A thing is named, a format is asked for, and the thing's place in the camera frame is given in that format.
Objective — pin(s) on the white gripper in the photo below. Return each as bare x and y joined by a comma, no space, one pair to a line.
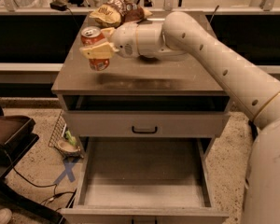
125,41

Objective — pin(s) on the red coke can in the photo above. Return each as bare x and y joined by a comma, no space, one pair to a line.
91,36

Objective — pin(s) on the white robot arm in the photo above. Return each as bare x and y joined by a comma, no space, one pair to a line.
252,89

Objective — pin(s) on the closed grey top drawer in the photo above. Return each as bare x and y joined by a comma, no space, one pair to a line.
170,124

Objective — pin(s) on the grey drawer cabinet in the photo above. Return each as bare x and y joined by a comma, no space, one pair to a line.
141,84

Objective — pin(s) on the open grey middle drawer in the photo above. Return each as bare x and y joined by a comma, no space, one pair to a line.
144,181

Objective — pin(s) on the brown yellow chip bag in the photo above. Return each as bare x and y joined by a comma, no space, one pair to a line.
114,13

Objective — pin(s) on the black power adapter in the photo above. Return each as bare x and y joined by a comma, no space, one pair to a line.
57,5

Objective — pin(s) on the green object in basket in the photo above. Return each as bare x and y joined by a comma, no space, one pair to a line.
70,138

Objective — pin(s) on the small bowl in basket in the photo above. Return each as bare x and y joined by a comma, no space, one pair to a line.
67,148

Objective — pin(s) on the blue tape cross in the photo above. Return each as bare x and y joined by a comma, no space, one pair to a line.
69,164

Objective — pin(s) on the white shoe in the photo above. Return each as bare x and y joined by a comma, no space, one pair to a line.
5,215

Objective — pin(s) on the black drawer handle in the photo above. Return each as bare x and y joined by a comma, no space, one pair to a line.
144,131

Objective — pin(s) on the wire basket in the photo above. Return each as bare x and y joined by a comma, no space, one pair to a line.
58,133

